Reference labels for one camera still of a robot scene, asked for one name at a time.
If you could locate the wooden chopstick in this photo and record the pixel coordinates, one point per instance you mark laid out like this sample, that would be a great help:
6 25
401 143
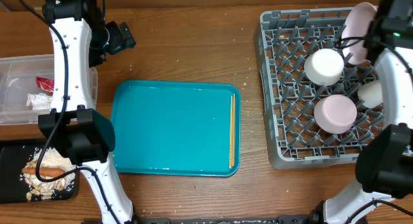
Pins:
231 130

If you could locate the teal plastic tray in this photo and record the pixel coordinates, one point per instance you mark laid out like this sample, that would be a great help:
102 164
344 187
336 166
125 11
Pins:
175 128

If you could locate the white saucer bowl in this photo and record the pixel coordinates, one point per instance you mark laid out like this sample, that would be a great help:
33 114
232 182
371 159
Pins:
324 67

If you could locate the white tissue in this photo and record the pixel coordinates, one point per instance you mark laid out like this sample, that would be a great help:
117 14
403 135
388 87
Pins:
39 101

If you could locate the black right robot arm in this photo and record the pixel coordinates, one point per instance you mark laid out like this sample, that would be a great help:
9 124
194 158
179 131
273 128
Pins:
383 172

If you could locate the small white plate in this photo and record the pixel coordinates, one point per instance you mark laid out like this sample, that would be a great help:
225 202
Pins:
335 114

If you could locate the black waste tray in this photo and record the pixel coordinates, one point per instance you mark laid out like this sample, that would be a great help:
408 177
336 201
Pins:
15 154

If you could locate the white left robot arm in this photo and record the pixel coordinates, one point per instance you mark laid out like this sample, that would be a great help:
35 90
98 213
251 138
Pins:
83 39

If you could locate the large white plate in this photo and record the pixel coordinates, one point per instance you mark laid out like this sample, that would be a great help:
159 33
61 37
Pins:
356 25

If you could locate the red snack wrapper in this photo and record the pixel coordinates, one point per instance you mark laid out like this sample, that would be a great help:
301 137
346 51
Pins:
45 84

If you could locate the food scraps pile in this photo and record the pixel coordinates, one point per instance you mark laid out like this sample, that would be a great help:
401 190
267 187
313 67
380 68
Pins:
40 190

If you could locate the white cup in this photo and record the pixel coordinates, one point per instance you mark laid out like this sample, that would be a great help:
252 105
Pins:
371 94

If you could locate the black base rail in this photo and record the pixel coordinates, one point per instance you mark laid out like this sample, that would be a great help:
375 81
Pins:
285 219

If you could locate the grey dishwasher rack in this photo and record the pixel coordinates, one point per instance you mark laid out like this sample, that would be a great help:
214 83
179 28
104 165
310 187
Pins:
284 40

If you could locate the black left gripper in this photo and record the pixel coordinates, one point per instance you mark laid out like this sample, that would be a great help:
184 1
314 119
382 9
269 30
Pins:
120 41

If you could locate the clear plastic storage bin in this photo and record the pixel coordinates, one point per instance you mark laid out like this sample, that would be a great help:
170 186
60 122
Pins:
18 76

